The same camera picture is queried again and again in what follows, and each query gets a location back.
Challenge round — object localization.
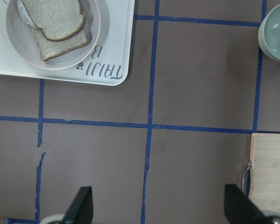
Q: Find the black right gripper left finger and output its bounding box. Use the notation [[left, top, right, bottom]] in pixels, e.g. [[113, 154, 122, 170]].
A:
[[63, 186, 93, 224]]

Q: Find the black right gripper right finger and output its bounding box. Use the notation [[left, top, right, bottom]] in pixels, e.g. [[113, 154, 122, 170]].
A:
[[224, 184, 266, 224]]

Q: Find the white round plate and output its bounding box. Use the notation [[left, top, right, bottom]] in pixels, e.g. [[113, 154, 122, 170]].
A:
[[6, 0, 101, 70]]

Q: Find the slice of white bread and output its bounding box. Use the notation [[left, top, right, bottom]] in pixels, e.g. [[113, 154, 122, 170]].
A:
[[17, 0, 86, 42]]

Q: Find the bottom bread slice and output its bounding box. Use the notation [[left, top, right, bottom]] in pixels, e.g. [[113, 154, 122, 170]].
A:
[[31, 28, 90, 61]]

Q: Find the wooden cutting board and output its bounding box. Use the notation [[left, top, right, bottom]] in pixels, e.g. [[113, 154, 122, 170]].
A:
[[249, 133, 280, 214]]

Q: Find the white rectangular tray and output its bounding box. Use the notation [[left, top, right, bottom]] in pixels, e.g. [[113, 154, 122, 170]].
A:
[[0, 0, 135, 86]]

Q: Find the green ceramic bowl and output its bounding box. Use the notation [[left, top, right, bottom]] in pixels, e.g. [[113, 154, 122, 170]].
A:
[[258, 4, 280, 62]]

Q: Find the metal cutting board handle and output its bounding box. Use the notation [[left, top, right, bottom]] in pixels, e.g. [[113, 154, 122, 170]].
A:
[[241, 160, 253, 192]]

